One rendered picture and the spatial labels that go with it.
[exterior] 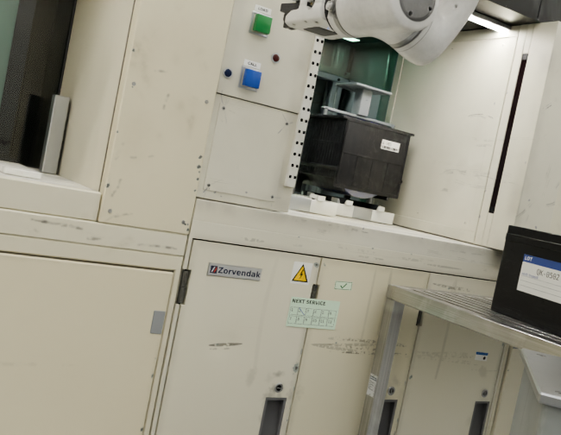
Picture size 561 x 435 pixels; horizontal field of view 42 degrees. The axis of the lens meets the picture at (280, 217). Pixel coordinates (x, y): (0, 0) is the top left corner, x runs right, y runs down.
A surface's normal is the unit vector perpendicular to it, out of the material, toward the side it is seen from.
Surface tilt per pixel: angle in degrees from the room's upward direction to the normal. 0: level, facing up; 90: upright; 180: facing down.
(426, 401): 90
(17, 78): 90
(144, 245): 90
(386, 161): 90
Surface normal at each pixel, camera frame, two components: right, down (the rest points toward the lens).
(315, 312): 0.50, 0.14
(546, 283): -0.91, -0.16
